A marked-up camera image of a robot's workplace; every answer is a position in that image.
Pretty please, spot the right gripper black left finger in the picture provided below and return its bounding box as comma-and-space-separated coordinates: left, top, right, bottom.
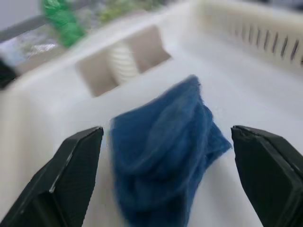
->
0, 126, 104, 227

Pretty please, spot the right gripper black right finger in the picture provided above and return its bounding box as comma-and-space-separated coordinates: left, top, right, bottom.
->
231, 125, 303, 227

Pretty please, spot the blue sock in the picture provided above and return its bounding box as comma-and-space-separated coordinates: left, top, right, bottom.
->
109, 74, 233, 227

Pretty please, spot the cream plastic basket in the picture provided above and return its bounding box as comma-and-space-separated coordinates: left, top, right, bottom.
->
0, 0, 303, 227

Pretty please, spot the green bottle with yellow cap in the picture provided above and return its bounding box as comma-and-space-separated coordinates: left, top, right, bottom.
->
41, 0, 86, 48

